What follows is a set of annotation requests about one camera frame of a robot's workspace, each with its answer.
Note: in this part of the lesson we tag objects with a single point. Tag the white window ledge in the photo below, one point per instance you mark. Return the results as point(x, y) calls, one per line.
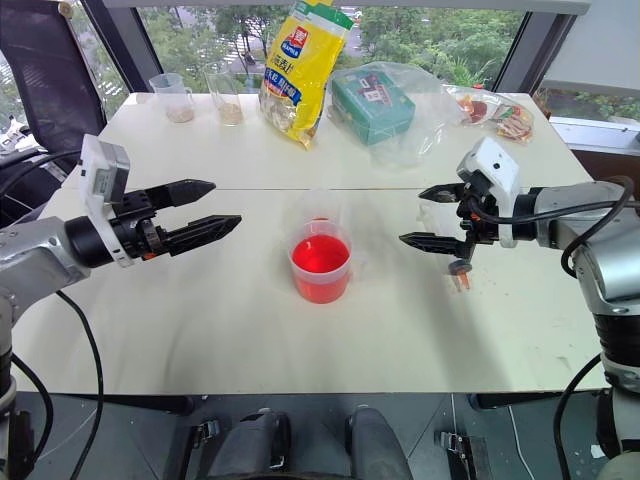
point(595, 95)

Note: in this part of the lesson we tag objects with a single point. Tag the green cardboard box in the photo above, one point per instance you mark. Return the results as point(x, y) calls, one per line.
point(372, 107)

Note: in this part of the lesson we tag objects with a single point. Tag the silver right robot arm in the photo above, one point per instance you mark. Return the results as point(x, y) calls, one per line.
point(595, 235)

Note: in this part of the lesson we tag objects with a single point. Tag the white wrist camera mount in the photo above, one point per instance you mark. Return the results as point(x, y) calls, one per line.
point(97, 175)
point(500, 165)

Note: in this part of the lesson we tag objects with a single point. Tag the clear measuring cup with grain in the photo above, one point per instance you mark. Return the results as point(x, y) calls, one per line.
point(172, 100)

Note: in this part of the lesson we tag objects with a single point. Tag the small clear plastic cup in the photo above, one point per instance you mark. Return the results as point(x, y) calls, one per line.
point(315, 205)

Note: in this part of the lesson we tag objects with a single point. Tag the black office chair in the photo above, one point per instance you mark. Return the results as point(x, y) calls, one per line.
point(45, 65)

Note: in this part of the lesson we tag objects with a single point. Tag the clear glass with grain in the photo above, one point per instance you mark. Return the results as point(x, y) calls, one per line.
point(227, 100)

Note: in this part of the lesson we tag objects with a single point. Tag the colourful snack packet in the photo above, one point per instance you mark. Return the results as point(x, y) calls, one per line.
point(500, 117)

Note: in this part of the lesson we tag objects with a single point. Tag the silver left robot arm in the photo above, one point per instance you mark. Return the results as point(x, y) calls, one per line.
point(35, 250)

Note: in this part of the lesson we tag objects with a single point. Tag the teal box in plastic bag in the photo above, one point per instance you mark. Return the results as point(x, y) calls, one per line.
point(425, 130)

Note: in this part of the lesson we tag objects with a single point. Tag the plastic cup of red liquid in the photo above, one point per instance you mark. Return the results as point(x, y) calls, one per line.
point(320, 270)

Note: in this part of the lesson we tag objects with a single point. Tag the clear tube with orange liquid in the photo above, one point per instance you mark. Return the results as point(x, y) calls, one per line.
point(460, 274)

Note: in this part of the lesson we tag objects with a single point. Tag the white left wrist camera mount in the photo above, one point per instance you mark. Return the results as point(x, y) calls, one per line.
point(97, 175)

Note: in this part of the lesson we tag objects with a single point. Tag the yellow oatmeal bag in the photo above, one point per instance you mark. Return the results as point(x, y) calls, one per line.
point(300, 75)

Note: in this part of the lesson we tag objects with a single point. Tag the black metal floor latch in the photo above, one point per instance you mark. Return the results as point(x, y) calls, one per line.
point(207, 432)
point(462, 452)

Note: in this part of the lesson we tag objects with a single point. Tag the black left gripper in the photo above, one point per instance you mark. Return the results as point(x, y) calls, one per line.
point(132, 235)

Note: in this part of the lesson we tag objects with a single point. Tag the dark rounded shape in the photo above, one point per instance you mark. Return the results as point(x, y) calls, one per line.
point(377, 445)
point(250, 445)

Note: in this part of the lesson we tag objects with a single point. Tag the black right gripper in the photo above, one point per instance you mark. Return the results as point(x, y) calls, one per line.
point(482, 220)

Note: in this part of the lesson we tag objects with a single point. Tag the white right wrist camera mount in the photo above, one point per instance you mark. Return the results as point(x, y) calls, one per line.
point(500, 165)

